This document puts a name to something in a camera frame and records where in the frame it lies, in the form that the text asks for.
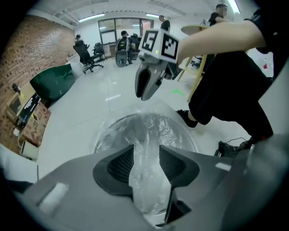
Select black office chair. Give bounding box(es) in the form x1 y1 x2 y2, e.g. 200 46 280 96
92 42 108 63
72 43 104 74

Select clear plastic bag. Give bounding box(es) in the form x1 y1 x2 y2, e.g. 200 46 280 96
92 101 200 226

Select flat black box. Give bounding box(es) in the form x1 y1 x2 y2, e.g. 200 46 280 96
17 92 43 126

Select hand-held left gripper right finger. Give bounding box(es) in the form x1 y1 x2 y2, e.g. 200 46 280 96
159 144 234 226

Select plain brown cardboard box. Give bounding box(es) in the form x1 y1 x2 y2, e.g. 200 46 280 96
5 91 23 119

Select wooden table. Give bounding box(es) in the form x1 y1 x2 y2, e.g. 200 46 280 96
177 24 216 102

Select small white waste bin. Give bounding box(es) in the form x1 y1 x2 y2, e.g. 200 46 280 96
19 139 39 161

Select printed cardboard box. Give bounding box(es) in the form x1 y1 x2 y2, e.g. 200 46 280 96
19 102 52 148

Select person's right leg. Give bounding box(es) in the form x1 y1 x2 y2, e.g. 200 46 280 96
188 111 200 124

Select person's left shoe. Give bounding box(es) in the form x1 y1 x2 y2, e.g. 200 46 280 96
217 139 252 158

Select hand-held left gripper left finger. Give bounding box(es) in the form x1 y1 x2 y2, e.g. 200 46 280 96
29 144 156 231

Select person's black shorts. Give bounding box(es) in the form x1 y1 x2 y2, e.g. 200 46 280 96
188 51 275 142

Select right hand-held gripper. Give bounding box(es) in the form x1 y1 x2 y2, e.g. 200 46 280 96
134 28 182 102

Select person's right forearm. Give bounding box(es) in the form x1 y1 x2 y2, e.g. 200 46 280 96
177 19 267 66

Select person's black striped shirt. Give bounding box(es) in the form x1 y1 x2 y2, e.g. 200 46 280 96
244 8 289 56

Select white water dispenser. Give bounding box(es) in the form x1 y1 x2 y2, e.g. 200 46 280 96
0 143 39 184

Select dark framed window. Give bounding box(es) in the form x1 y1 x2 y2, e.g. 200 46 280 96
98 17 154 47

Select person's right shoe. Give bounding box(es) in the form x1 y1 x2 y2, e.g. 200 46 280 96
177 109 199 129

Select person's shoe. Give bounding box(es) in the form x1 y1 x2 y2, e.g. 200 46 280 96
177 109 199 129
217 139 252 158

